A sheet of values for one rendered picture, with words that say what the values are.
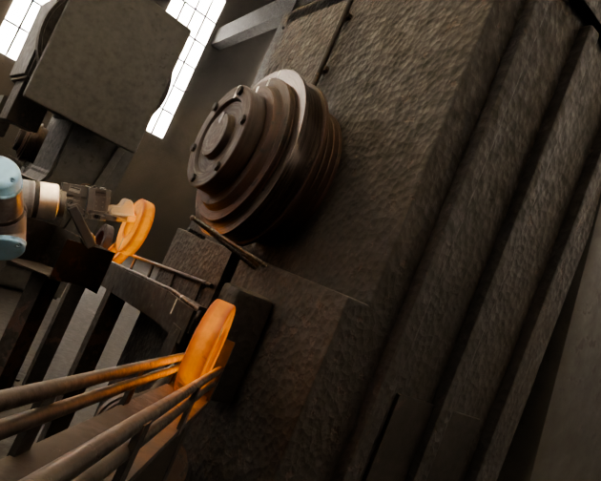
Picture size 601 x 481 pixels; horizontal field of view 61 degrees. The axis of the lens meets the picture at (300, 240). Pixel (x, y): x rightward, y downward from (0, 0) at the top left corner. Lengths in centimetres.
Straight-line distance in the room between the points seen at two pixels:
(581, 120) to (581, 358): 64
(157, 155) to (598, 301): 1068
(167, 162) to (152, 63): 782
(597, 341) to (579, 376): 12
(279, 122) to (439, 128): 36
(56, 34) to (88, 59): 23
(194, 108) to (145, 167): 173
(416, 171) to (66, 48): 309
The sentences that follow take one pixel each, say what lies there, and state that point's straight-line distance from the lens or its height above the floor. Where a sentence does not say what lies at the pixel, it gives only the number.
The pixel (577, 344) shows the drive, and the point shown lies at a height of 100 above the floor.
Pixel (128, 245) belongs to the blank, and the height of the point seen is 77.
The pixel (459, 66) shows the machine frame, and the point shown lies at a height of 139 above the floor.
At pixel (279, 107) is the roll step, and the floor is 122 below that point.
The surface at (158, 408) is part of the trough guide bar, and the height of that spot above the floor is 72.
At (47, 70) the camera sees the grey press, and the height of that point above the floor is 148.
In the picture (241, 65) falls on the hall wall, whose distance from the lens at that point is 1258.
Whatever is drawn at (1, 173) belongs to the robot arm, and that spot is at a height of 83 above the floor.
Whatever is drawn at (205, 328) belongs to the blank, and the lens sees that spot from 76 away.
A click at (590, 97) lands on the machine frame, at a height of 156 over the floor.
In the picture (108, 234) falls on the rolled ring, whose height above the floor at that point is 73.
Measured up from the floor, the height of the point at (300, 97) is 125.
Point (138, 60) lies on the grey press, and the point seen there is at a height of 186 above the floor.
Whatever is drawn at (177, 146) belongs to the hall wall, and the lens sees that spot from 1183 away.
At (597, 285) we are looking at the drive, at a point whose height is 117.
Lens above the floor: 86
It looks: 5 degrees up
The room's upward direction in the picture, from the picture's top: 23 degrees clockwise
